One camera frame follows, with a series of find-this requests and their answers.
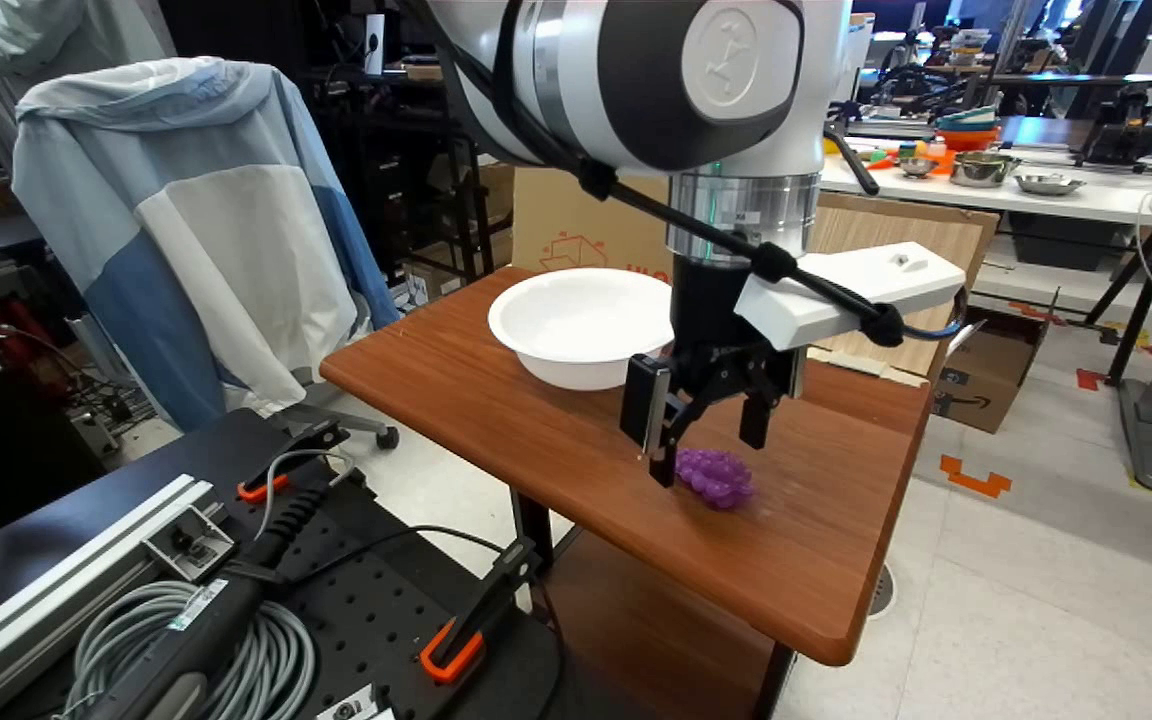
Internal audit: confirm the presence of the black clamp orange tip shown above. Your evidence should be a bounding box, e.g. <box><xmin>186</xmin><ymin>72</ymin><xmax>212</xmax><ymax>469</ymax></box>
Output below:
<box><xmin>418</xmin><ymin>534</ymin><xmax>546</xmax><ymax>693</ymax></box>
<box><xmin>232</xmin><ymin>419</ymin><xmax>354</xmax><ymax>511</ymax></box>

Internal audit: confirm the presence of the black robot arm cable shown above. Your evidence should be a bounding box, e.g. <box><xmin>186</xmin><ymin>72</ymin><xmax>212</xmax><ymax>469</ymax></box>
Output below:
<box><xmin>433</xmin><ymin>0</ymin><xmax>979</xmax><ymax>348</ymax></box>

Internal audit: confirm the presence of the black ribbed cable conduit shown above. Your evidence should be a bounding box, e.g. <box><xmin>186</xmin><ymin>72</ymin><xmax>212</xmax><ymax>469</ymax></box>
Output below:
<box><xmin>79</xmin><ymin>477</ymin><xmax>339</xmax><ymax>720</ymax></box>

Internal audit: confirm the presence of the office chair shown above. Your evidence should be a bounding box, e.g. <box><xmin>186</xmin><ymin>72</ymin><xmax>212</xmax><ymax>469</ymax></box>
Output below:
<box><xmin>293</xmin><ymin>378</ymin><xmax>403</xmax><ymax>454</ymax></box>

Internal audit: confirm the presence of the metal bowl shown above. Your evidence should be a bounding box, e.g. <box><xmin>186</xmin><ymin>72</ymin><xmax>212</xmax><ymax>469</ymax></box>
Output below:
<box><xmin>1013</xmin><ymin>165</ymin><xmax>1086</xmax><ymax>201</ymax></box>

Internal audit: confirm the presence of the blue white jacket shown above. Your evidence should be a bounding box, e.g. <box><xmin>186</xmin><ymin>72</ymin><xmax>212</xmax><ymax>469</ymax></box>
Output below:
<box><xmin>8</xmin><ymin>52</ymin><xmax>403</xmax><ymax>432</ymax></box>

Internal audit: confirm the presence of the orange bowl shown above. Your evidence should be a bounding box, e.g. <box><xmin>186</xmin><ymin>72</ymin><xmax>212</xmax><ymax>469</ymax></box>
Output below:
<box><xmin>936</xmin><ymin>120</ymin><xmax>1007</xmax><ymax>156</ymax></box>

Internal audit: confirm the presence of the open cardboard box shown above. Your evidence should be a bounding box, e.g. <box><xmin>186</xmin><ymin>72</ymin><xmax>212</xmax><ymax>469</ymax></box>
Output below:
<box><xmin>930</xmin><ymin>301</ymin><xmax>1056</xmax><ymax>437</ymax></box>

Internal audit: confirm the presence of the aluminium rail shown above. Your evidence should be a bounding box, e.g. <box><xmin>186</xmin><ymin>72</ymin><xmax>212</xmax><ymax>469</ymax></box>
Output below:
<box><xmin>0</xmin><ymin>473</ymin><xmax>224</xmax><ymax>710</ymax></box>

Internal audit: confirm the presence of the grey coiled cable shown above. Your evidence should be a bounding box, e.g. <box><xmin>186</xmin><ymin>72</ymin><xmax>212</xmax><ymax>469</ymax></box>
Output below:
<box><xmin>62</xmin><ymin>574</ymin><xmax>319</xmax><ymax>720</ymax></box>

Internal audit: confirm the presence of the wooden table top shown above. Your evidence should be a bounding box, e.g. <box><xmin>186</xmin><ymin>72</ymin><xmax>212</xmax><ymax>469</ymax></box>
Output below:
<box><xmin>506</xmin><ymin>478</ymin><xmax>798</xmax><ymax>720</ymax></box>

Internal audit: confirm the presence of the white work table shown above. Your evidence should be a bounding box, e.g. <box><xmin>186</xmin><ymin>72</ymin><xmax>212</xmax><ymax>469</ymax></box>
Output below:
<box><xmin>821</xmin><ymin>131</ymin><xmax>1152</xmax><ymax>233</ymax></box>

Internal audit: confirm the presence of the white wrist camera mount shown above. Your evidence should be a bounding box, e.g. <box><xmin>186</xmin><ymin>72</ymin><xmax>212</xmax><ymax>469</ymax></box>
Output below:
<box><xmin>731</xmin><ymin>239</ymin><xmax>968</xmax><ymax>352</ymax></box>

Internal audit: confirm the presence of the small dark bowl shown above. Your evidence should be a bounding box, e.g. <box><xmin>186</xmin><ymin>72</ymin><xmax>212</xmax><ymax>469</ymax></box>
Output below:
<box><xmin>954</xmin><ymin>152</ymin><xmax>1013</xmax><ymax>193</ymax></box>

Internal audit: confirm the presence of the person in grey shirt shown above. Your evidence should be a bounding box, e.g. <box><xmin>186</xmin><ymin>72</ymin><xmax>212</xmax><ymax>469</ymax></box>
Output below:
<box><xmin>0</xmin><ymin>0</ymin><xmax>179</xmax><ymax>104</ymax></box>

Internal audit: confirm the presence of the wooden lower table shelf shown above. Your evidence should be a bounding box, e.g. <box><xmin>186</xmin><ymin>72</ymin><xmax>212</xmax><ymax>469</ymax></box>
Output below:
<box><xmin>546</xmin><ymin>527</ymin><xmax>785</xmax><ymax>720</ymax></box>

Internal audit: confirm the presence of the white bowl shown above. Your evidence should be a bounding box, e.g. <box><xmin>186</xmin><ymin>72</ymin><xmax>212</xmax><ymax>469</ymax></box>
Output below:
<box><xmin>484</xmin><ymin>264</ymin><xmax>676</xmax><ymax>395</ymax></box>

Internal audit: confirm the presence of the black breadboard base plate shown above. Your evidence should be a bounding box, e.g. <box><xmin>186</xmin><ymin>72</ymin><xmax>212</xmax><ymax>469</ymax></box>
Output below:
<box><xmin>0</xmin><ymin>408</ymin><xmax>570</xmax><ymax>720</ymax></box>

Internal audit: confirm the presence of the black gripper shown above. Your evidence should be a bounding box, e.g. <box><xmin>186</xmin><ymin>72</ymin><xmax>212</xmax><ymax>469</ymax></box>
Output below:
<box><xmin>620</xmin><ymin>255</ymin><xmax>804</xmax><ymax>488</ymax></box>

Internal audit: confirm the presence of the purple object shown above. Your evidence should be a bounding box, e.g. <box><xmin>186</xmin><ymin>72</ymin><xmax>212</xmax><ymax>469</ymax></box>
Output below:
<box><xmin>671</xmin><ymin>445</ymin><xmax>759</xmax><ymax>515</ymax></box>

